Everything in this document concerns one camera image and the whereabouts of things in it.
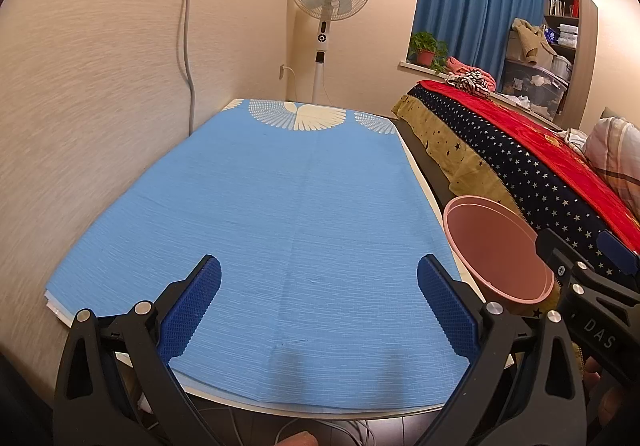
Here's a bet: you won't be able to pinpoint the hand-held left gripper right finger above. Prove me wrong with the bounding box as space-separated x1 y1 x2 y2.
416 253 588 446

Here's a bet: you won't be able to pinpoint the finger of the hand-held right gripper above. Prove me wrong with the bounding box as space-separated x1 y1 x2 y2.
534 227 596 295
597 230 640 299

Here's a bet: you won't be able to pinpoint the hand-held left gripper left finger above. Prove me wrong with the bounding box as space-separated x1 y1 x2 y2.
52 253 223 446

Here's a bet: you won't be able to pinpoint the pink plastic bin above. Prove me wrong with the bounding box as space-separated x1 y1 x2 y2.
442 195 556 304

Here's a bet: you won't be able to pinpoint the person's right hand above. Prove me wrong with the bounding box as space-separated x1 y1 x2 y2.
582 357 630 432

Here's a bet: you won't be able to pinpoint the person's left hand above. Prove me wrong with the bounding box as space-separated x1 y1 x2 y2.
277 431 319 446

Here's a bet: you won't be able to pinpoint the bed with starry blanket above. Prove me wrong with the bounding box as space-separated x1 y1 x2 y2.
410 85 640 277

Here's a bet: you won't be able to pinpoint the plaid pillow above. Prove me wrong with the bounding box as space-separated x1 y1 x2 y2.
582 115 640 209

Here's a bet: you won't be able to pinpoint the white crumpled bedding cloth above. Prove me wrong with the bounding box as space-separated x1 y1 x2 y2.
562 127 591 152

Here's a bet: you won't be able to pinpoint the red blanket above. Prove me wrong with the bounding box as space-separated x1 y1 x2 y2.
417 80 640 239

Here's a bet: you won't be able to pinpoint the blue wing-print table mat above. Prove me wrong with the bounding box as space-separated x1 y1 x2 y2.
44 98 473 414

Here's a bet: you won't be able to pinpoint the clear plastic storage box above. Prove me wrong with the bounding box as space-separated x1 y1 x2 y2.
500 57 571 122

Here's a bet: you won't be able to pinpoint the yellow star-print bed sheet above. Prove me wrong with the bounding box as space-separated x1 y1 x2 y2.
391 93 526 209

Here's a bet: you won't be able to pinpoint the striped garment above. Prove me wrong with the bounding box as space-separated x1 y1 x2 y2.
446 71 493 99

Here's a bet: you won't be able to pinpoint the translucent plastic tub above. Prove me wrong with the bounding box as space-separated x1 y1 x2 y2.
550 53 573 82

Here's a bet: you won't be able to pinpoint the striped and pink clothes pile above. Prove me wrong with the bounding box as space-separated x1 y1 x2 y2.
445 57 497 92

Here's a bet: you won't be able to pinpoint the beige coat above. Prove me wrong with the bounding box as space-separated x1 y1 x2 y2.
510 17 558 66

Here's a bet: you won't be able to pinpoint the white stacked packs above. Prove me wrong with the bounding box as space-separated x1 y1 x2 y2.
557 23 581 47

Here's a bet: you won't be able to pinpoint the potted green plant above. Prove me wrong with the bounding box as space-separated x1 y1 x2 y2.
407 31 449 73

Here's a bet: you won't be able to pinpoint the row of books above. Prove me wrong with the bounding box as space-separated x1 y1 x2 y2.
547 0 581 18

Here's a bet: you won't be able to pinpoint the blue curtain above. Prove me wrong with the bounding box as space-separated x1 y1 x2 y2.
411 0 548 82

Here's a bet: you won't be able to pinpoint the grey wall cable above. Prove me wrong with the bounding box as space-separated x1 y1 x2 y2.
177 0 199 137

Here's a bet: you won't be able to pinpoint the wall bookshelf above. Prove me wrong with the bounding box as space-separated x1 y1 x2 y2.
542 0 583 117

